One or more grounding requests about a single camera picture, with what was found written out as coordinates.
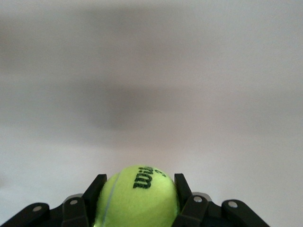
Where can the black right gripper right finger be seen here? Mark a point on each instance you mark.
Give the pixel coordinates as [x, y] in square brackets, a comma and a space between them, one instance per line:
[213, 215]

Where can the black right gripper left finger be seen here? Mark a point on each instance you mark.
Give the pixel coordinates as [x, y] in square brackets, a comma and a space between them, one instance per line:
[71, 212]

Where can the yellow Wilson tennis ball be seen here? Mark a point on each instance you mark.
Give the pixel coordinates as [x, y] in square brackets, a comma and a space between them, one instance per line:
[132, 205]

